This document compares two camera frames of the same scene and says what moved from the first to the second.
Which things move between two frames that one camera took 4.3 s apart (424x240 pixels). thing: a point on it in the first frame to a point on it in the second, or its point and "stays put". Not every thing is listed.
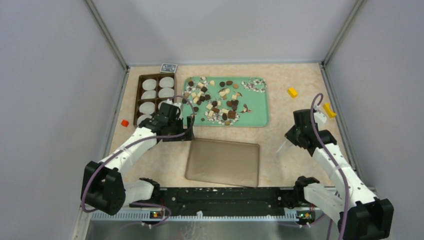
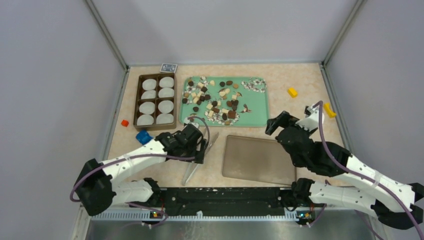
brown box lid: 223,162 to 258,159
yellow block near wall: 331,113 stays put
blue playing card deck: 168,68 stays put
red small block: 124,123 stays put
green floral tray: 226,101 stays put
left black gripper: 189,136 to 198,154
